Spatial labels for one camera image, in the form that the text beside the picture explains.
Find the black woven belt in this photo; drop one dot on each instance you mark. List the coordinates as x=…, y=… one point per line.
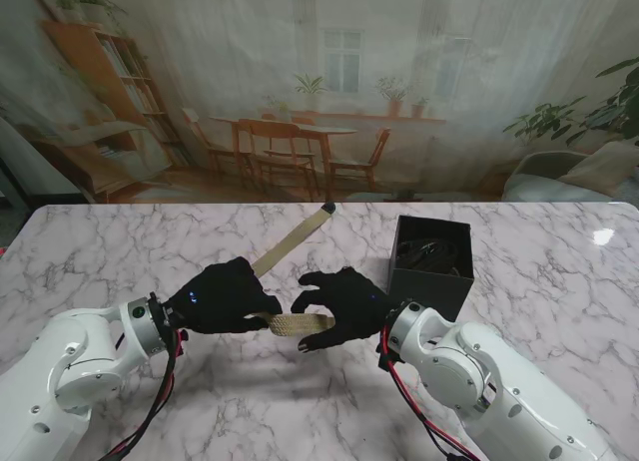
x=434, y=254

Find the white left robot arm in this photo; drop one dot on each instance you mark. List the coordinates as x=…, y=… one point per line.
x=65, y=371

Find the beige braided belt silver buckle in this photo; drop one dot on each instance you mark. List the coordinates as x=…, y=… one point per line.
x=299, y=323

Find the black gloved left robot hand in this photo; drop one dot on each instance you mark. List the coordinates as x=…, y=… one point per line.
x=224, y=296

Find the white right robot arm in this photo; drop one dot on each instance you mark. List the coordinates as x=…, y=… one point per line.
x=489, y=381

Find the black square storage box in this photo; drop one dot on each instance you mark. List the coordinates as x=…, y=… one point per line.
x=429, y=291

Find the printed room scene backdrop curtain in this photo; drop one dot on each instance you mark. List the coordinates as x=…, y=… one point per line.
x=319, y=32

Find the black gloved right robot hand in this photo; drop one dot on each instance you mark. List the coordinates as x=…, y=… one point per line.
x=349, y=306

